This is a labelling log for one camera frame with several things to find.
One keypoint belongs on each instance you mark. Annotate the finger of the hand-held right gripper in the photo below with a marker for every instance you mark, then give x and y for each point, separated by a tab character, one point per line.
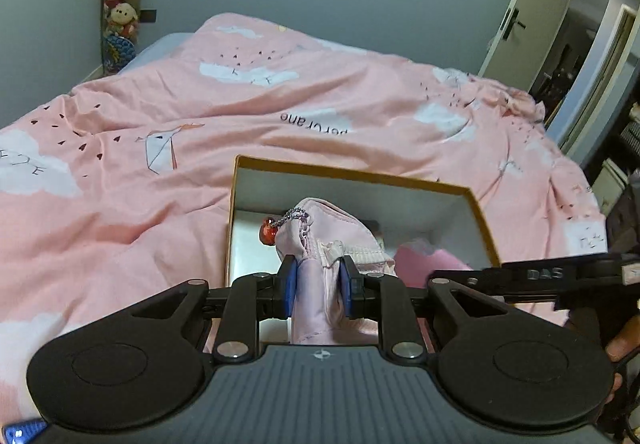
530	272

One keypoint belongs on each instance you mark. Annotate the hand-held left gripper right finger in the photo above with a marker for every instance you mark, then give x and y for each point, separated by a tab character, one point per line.
347	289

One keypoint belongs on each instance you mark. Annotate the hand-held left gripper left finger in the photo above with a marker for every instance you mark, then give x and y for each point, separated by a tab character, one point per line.
289	289

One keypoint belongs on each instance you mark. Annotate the pink fabric pouch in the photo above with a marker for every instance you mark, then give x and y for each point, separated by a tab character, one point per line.
315	304

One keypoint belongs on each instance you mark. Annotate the orange cardboard box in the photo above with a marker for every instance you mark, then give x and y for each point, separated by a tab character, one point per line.
400	204

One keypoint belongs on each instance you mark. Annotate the person's right hand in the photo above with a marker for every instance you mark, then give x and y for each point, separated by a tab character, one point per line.
620	346

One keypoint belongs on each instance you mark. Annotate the pink cloth item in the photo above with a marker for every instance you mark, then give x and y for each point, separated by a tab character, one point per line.
425	264

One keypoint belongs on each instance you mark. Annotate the storage shelf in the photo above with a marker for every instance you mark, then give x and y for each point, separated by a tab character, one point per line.
625	144

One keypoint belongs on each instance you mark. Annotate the pink cloud print blanket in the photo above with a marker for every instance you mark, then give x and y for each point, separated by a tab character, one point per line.
150	224

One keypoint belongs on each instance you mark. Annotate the light blue bed sheet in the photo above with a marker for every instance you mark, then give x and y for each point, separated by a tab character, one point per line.
160	47

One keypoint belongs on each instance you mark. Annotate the blue shiny object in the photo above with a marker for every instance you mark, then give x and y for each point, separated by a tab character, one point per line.
22	431

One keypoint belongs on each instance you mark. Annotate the black wall outlet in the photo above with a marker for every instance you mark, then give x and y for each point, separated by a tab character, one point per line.
147	16

